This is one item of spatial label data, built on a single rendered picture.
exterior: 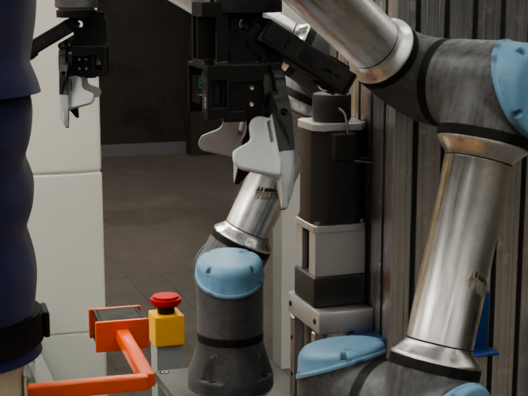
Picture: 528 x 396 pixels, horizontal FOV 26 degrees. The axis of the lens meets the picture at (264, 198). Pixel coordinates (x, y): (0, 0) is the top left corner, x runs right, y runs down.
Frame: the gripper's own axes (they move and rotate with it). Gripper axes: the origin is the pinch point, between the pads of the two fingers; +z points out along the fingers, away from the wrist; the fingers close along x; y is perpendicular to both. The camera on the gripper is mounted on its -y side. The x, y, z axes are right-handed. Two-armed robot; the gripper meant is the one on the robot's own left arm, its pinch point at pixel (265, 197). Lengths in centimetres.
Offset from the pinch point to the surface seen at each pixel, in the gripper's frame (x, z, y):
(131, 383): -41, 34, 5
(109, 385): -42, 34, 9
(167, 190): -808, 153, -192
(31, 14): -35.5, -17.5, 18.4
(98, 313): -69, 31, 5
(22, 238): -34.7, 10.4, 20.6
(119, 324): -64, 32, 3
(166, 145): -1007, 144, -242
